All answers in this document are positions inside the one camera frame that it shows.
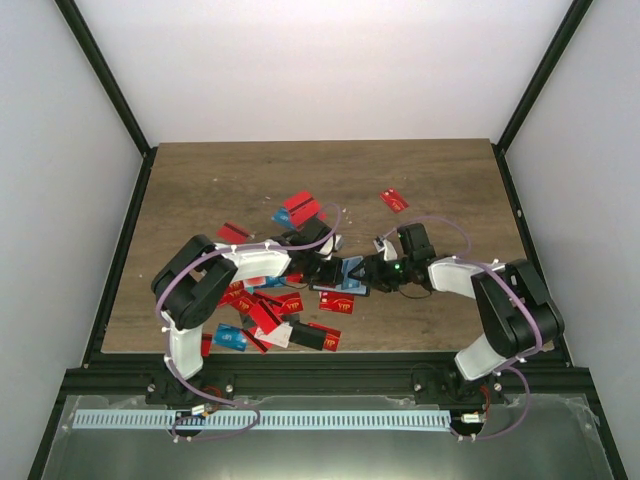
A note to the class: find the red VIP card centre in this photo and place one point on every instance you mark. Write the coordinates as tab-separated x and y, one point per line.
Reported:
335	302

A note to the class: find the blue card under red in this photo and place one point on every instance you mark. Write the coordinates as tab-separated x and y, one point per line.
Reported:
282	218

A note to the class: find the red striped card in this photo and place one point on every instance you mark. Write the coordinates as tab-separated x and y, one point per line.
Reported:
298	201
233	234
302	212

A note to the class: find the black frame post right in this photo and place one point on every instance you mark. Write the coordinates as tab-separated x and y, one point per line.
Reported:
557	46

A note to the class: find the black frame post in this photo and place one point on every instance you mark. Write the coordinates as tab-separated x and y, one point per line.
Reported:
92	52
557	46

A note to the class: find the black card holder wallet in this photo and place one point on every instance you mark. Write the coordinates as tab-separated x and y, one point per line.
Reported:
340	285

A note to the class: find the red striped card top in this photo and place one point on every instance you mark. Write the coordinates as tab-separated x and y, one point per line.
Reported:
298	201

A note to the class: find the lone red VIP card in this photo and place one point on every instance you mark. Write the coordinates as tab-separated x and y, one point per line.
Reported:
394	200

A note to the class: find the black front frame rail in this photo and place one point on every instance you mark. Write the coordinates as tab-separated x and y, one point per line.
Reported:
426	377

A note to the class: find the white card front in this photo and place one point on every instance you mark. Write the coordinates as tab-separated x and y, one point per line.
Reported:
279	336

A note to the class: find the red striped card left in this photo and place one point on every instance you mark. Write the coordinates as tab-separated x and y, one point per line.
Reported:
233	234

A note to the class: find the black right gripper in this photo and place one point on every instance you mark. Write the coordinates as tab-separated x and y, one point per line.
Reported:
375	272

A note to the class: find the red VIP card front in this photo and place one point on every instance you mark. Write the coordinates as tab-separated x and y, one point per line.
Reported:
332	337

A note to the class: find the light blue slotted cable duct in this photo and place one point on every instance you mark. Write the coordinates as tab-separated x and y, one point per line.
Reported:
273	420

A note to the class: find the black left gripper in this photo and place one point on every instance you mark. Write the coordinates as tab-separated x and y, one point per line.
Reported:
305	279

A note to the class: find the black card carried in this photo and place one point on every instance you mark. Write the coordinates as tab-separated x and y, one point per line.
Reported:
307	336

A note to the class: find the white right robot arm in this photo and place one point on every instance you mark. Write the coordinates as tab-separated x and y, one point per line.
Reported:
517	312

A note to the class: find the black frame post left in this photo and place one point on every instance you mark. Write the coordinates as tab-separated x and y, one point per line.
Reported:
92	52

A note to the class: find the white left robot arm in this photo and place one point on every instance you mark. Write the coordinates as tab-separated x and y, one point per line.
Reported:
189	288

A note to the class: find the blue card front left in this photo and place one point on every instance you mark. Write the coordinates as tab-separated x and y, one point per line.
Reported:
230	337

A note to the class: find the blue VIP card carried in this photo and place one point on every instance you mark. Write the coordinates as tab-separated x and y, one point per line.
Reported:
351	283

